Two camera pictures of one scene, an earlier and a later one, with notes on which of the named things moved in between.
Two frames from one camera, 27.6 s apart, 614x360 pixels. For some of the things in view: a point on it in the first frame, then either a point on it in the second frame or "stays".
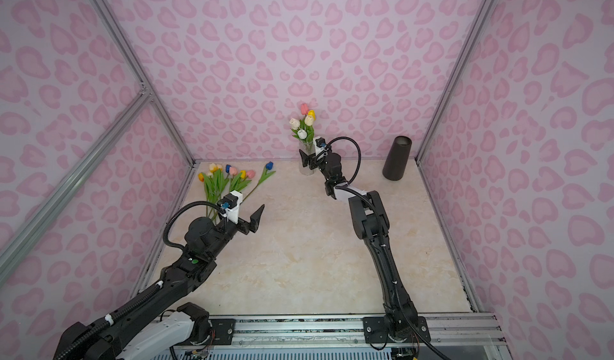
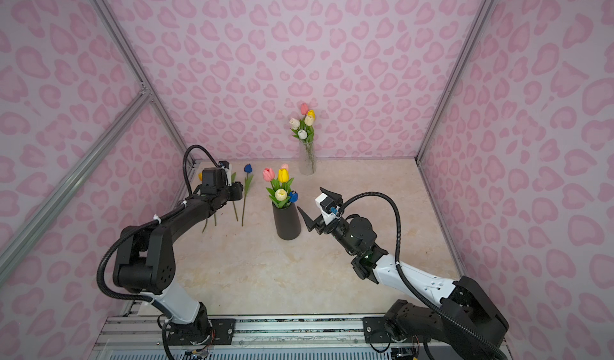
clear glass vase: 308,149 stays
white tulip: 294,123 stays
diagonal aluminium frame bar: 55,197 stays
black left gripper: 244,225 → 234,190
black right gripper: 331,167 → 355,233
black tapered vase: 395,166 → 287,222
